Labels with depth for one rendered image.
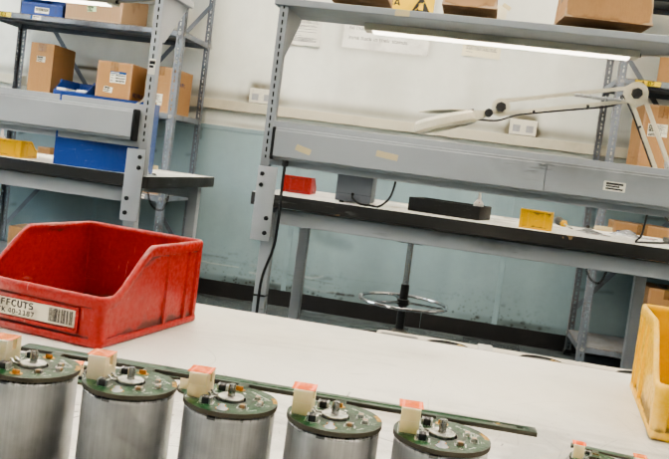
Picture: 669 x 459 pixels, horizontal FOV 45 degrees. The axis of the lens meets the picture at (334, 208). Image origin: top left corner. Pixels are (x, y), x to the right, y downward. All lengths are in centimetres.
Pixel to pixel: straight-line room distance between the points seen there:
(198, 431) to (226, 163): 457
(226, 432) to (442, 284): 440
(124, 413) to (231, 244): 457
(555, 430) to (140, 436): 29
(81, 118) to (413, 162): 108
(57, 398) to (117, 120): 247
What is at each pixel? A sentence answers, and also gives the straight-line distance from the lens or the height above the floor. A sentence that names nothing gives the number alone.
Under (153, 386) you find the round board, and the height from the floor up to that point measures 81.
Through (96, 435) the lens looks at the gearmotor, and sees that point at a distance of 22.
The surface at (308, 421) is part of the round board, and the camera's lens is 21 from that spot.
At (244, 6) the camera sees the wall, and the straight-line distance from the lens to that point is 485.
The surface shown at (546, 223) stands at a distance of 254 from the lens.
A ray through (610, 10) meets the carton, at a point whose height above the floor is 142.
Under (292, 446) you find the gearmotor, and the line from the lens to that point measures 21.
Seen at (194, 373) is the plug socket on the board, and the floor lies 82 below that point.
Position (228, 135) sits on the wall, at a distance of 477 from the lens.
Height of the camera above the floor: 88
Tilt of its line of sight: 3 degrees down
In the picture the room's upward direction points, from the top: 7 degrees clockwise
